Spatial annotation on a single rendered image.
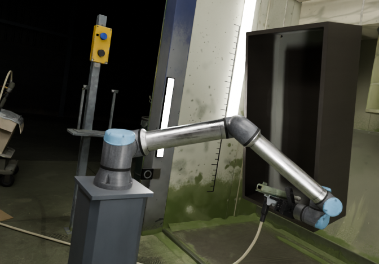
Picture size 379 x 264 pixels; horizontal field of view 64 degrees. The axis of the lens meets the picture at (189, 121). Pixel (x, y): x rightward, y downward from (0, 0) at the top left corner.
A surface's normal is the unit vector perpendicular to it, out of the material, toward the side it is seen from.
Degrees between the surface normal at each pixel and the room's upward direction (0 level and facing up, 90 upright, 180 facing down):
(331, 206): 92
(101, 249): 90
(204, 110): 90
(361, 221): 57
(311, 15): 90
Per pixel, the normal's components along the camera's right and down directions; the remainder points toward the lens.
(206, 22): 0.56, 0.14
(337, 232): -0.60, -0.61
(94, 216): -0.18, 0.03
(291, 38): -0.82, 0.11
